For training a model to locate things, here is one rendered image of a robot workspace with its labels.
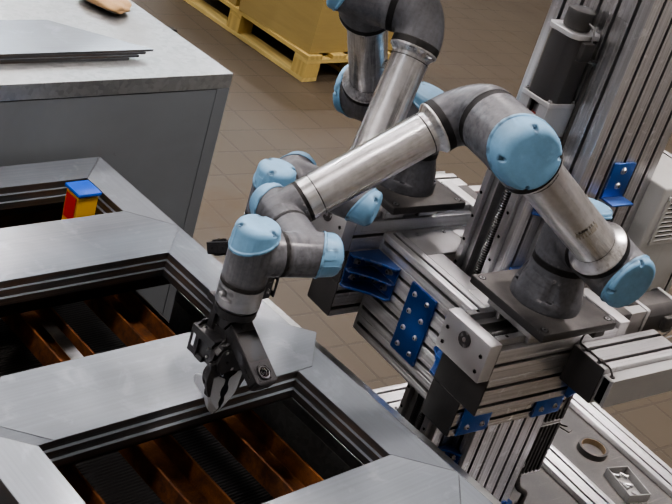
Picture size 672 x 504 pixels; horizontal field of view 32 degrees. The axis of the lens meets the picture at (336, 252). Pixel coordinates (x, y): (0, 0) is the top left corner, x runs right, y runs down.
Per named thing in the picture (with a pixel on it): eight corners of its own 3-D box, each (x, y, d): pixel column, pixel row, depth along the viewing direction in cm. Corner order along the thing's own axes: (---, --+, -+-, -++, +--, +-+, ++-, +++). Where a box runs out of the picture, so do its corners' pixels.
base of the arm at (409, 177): (407, 164, 280) (419, 128, 276) (446, 195, 271) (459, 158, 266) (359, 167, 271) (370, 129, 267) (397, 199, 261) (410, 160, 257)
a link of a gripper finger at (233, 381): (211, 392, 202) (222, 349, 198) (231, 412, 199) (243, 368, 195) (196, 396, 200) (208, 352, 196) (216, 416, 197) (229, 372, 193)
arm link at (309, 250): (325, 212, 195) (266, 210, 190) (352, 247, 187) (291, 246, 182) (313, 251, 199) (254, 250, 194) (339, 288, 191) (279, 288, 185)
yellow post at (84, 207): (64, 272, 265) (78, 199, 256) (53, 261, 267) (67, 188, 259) (83, 269, 268) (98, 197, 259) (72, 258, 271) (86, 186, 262)
